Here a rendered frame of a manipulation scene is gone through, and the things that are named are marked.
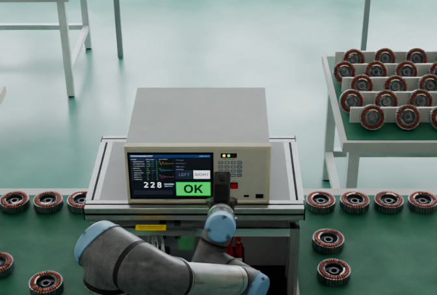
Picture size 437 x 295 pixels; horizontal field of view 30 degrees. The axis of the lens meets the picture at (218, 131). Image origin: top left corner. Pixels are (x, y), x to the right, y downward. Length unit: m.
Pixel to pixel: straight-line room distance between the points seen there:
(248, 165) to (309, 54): 3.74
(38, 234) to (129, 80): 2.85
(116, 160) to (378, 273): 0.97
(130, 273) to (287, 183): 1.00
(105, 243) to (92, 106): 3.72
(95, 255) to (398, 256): 1.43
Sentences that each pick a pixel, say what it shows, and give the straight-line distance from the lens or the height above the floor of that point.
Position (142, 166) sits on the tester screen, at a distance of 2.46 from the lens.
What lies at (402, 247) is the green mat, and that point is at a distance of 3.00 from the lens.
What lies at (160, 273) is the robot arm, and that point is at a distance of 1.74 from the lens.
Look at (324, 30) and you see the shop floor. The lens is 6.58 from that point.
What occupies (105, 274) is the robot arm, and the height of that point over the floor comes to 1.43.
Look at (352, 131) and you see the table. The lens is 3.66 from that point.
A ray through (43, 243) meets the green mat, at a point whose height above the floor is 0.75.
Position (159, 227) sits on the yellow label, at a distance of 2.51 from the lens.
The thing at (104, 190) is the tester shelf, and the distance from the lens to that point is 2.61.
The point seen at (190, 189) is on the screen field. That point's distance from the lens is 2.49.
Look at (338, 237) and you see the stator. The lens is 2.95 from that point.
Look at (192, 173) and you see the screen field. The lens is 2.46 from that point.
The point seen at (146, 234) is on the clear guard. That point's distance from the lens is 2.49.
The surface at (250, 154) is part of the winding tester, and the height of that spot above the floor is 1.29.
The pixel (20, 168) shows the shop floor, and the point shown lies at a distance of 4.89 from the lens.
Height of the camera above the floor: 2.57
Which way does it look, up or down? 30 degrees down
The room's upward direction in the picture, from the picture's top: straight up
